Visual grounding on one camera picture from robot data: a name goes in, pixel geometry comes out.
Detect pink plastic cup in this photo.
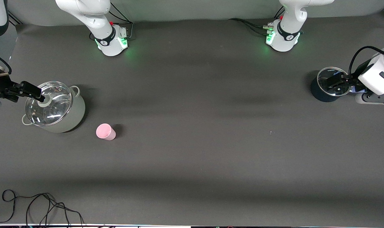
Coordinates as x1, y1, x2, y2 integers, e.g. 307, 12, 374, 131
96, 123, 116, 141

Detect glass lid blue knob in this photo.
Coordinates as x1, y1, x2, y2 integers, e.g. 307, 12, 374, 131
317, 67, 352, 97

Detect dark blue saucepan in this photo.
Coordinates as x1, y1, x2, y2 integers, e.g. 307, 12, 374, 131
310, 67, 366, 103

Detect glass pot lid beige knob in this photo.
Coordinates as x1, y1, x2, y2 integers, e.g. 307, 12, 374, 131
25, 81, 73, 126

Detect grey-green cooking pot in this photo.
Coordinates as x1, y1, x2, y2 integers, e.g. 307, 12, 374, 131
22, 85, 86, 133

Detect black left arm base cables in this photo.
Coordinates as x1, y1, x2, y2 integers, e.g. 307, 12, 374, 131
228, 4, 285, 36

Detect black arm base cables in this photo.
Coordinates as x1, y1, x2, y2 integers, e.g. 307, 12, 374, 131
108, 3, 134, 40
228, 4, 285, 36

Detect thin black loose cable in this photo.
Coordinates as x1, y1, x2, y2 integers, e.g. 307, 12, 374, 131
0, 189, 85, 227

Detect black right arm base cables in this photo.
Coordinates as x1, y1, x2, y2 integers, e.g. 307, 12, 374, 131
108, 3, 134, 40

